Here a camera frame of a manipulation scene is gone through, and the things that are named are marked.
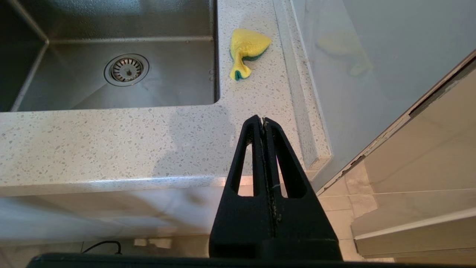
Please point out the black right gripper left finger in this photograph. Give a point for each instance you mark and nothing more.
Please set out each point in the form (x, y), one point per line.
(241, 230)

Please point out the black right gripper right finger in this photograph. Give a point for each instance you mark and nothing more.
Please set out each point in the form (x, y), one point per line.
(305, 230)

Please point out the yellow green sponge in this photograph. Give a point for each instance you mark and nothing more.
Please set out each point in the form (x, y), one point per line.
(247, 44)

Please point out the stainless steel sink basin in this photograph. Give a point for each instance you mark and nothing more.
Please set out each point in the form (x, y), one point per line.
(74, 93)

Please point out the beige wooden cabinet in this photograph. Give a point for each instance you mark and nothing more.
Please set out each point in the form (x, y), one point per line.
(427, 149)

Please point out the white base cabinet front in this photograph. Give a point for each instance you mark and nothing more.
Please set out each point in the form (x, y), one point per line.
(93, 216)

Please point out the round metal drain strainer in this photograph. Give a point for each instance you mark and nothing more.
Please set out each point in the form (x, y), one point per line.
(126, 70)

